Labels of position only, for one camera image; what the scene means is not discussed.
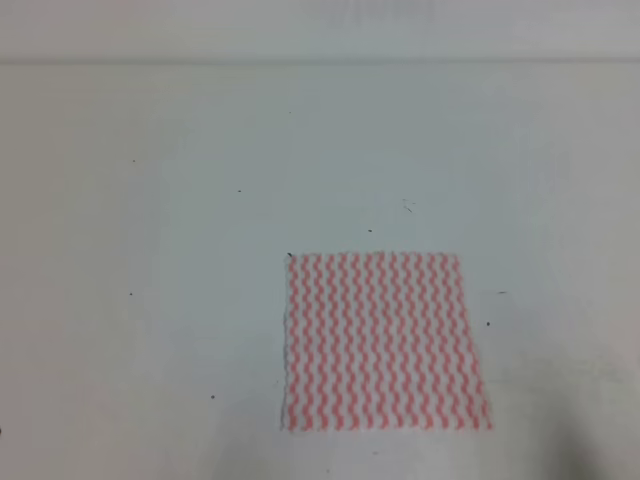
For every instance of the pink white wavy-striped towel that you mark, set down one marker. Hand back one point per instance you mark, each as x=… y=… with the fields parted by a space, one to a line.
x=380 y=340

